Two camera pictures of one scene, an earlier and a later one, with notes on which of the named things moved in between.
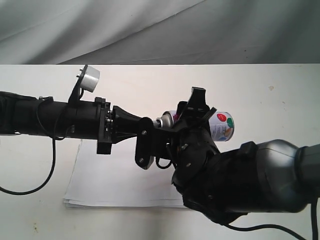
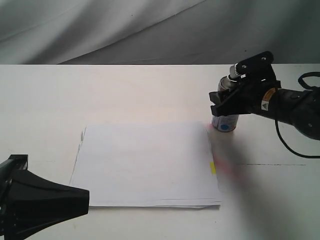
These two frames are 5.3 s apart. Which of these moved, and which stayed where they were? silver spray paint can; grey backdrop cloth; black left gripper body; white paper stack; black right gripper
Moved: black right gripper; black left gripper body; silver spray paint can
Stayed: grey backdrop cloth; white paper stack
